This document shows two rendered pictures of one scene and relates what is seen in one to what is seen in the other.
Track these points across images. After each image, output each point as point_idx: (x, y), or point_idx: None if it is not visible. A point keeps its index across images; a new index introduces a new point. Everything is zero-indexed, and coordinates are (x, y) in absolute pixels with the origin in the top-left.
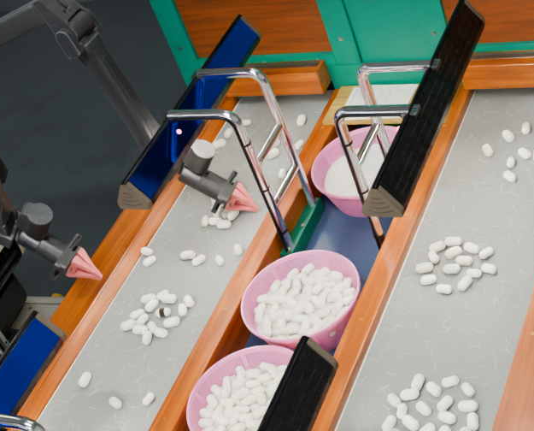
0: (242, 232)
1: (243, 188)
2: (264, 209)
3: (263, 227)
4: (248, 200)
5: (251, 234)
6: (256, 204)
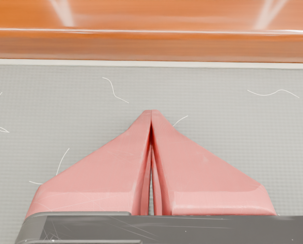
0: (290, 175)
1: (97, 163)
2: (122, 116)
3: None
4: (168, 130)
5: (299, 114)
6: (143, 114)
